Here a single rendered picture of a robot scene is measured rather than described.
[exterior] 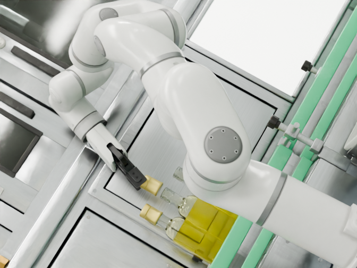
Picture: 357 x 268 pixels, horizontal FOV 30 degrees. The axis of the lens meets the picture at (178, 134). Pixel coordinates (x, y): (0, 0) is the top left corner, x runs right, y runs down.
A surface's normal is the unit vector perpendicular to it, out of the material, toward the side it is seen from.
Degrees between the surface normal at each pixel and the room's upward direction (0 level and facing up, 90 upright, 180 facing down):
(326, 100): 90
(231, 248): 90
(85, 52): 92
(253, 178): 49
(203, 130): 84
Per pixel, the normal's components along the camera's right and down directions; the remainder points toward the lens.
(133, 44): -0.39, 0.12
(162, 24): 0.40, -0.29
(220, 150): -0.01, -0.29
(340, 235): -0.09, 0.00
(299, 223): -0.18, 0.20
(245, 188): -0.57, -0.45
